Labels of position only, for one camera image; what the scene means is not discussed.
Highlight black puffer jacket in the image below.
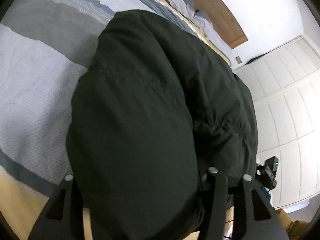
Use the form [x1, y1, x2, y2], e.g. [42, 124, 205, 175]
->
[66, 10, 258, 239]

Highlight white wardrobe doors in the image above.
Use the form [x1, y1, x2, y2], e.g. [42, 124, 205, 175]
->
[235, 37, 319, 208]

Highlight grey pillow left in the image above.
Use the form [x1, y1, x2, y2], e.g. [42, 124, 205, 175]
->
[193, 14, 233, 61]

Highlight wooden headboard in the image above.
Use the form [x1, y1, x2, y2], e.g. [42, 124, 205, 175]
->
[193, 0, 248, 49]

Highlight striped duvet cover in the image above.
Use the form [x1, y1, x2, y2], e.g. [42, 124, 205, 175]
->
[1, 0, 236, 239]

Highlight wall switch plate left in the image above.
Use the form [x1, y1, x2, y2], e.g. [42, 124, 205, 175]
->
[235, 56, 242, 64]

